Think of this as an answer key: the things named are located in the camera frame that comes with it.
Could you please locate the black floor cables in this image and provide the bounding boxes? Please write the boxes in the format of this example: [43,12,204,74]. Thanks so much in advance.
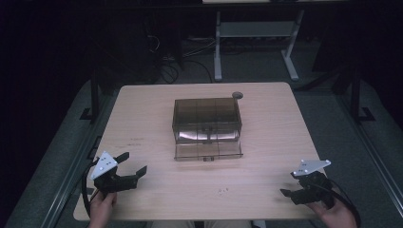
[145,32,215,86]

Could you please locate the person's right hand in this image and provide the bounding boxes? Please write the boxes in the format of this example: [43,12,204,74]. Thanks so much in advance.
[305,196,358,228]

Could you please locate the brown transparent drawer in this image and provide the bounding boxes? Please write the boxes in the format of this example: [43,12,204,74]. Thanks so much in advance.
[173,140,244,162]

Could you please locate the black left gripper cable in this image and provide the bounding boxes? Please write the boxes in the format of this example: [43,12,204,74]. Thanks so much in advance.
[81,161,98,220]

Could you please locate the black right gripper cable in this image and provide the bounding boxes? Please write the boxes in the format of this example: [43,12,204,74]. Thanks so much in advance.
[326,179,362,228]

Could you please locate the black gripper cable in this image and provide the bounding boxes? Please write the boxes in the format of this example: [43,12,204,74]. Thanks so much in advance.
[326,179,362,228]
[81,161,98,220]

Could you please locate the black metal stand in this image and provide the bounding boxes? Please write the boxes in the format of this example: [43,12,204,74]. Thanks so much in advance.
[79,67,104,122]
[346,65,377,124]

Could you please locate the white metal desk frame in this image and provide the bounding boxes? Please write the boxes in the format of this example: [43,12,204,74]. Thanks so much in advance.
[213,9,305,83]

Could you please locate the brown transparent drawer box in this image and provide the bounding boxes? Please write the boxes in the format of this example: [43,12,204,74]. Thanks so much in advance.
[171,97,243,144]

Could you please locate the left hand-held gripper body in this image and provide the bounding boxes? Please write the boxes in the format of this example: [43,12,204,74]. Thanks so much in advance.
[90,150,140,195]

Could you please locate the person's left hand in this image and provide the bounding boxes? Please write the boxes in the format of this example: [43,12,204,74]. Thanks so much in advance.
[87,191,119,228]

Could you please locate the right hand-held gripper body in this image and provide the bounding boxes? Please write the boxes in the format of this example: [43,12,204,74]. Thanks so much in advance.
[291,159,336,210]

